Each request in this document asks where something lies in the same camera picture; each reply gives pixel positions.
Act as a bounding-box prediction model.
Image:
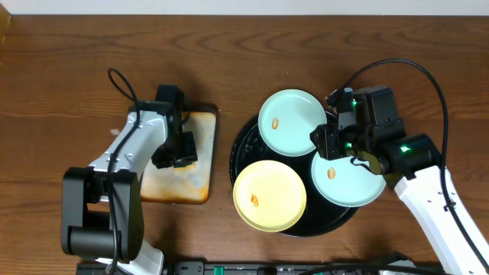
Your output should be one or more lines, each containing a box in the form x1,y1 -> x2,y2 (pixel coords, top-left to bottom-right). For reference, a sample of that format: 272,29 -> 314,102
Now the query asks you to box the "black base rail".
76,254 -> 448,275

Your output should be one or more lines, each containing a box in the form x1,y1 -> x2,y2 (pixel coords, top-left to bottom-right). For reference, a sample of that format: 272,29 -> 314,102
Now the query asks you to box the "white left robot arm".
61,101 -> 196,274

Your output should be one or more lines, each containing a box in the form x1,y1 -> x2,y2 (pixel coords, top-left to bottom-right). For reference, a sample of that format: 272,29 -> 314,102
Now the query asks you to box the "rectangular soapy baking tray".
141,103 -> 218,204

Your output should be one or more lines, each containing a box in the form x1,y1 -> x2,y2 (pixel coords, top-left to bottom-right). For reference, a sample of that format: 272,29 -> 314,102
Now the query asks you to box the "round black tray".
229,116 -> 357,237

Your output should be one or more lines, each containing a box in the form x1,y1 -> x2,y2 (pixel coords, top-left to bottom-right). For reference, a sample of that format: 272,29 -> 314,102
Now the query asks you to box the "pale yellow plate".
233,160 -> 307,232

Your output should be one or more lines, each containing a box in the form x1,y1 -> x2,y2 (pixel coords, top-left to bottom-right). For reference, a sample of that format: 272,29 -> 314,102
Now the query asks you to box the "green and yellow sponge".
173,163 -> 196,171

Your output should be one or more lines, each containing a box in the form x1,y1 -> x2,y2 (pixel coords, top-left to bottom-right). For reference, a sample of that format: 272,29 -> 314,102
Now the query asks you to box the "mint green plate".
258,89 -> 328,157
311,153 -> 386,208

